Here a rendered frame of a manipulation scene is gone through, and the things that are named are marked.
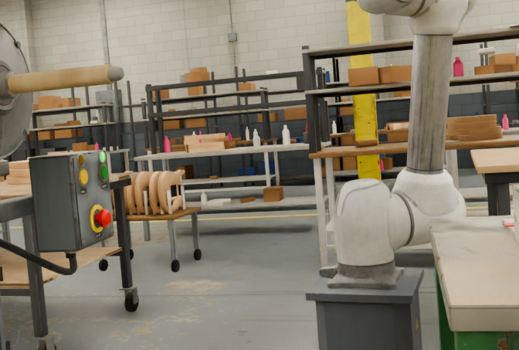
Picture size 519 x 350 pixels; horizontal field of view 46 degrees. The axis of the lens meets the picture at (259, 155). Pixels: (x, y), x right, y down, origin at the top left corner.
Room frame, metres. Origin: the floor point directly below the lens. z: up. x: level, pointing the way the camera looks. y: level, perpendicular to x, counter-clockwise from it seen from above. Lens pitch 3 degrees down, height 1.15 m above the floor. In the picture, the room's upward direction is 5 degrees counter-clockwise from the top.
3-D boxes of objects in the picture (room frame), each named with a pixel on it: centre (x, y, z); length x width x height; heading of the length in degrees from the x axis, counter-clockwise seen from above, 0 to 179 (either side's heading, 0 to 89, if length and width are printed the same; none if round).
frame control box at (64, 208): (1.30, 0.48, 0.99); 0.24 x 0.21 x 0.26; 76
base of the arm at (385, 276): (1.65, -0.25, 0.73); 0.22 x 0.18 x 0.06; 69
